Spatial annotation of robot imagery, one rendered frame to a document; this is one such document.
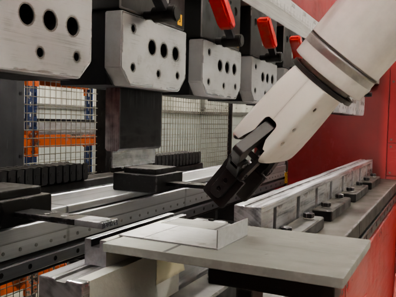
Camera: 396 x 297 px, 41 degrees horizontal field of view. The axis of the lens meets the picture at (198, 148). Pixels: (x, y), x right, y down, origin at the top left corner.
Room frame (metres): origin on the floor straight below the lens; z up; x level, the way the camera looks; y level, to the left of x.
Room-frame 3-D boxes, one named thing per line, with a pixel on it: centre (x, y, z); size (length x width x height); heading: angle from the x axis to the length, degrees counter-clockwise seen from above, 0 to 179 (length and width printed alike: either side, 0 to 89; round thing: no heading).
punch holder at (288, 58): (1.18, -0.17, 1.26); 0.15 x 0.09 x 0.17; 154
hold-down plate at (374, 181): (2.27, -0.75, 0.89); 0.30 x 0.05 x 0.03; 154
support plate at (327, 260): (0.60, -0.05, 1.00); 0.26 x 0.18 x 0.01; 64
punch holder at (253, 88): (1.00, -0.08, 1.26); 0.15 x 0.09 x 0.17; 154
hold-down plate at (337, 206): (1.55, -0.41, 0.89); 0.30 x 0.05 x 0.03; 154
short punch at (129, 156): (0.67, 0.08, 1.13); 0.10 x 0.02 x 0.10; 154
